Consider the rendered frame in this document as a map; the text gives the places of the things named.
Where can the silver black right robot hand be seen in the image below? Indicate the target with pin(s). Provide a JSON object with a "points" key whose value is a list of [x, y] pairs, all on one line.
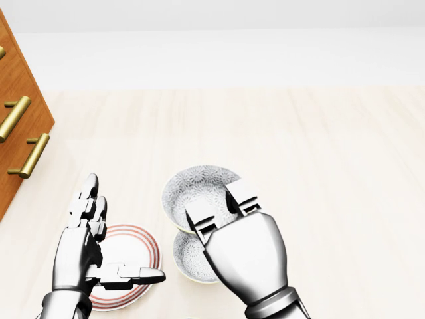
{"points": [[249, 256]]}

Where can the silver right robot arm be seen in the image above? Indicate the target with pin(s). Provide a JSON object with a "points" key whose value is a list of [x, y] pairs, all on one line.
{"points": [[279, 305]]}

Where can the grey patterned bowl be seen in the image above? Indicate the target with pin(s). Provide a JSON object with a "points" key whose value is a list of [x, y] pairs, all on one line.
{"points": [[196, 186], [189, 259]]}

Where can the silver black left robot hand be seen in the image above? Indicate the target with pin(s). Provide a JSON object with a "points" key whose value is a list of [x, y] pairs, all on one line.
{"points": [[71, 256]]}

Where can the wooden cabinet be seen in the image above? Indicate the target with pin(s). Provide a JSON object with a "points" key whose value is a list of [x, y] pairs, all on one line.
{"points": [[23, 89]]}

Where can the white plate with red rings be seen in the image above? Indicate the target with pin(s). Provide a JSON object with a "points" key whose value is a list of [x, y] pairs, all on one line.
{"points": [[133, 246]]}

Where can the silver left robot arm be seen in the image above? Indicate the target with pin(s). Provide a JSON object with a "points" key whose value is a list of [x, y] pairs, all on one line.
{"points": [[63, 304]]}

